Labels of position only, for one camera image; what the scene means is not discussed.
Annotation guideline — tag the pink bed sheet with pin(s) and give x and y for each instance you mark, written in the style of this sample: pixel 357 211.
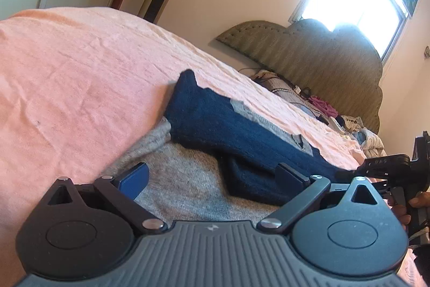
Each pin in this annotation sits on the pink bed sheet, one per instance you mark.
pixel 79 86

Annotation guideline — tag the magenta crumpled garment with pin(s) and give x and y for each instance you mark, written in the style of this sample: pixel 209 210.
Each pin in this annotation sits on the magenta crumpled garment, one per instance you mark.
pixel 323 106

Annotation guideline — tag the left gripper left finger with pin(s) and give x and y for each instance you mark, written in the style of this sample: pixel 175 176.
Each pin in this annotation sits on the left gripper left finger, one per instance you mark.
pixel 86 230

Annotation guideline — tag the person right hand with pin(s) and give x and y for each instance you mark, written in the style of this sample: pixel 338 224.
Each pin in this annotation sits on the person right hand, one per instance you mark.
pixel 421 200

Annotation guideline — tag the green upholstered headboard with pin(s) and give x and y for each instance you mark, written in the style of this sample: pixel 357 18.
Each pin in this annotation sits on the green upholstered headboard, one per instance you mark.
pixel 341 66

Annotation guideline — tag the beige crumpled clothes pile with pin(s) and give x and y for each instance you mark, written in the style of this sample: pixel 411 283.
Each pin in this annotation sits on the beige crumpled clothes pile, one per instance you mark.
pixel 353 129

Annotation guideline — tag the grey navy sequin sweater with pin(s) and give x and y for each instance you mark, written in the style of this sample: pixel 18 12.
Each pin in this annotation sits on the grey navy sequin sweater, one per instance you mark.
pixel 211 158

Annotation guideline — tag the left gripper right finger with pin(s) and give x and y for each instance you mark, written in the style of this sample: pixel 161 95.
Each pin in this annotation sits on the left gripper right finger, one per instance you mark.
pixel 343 229

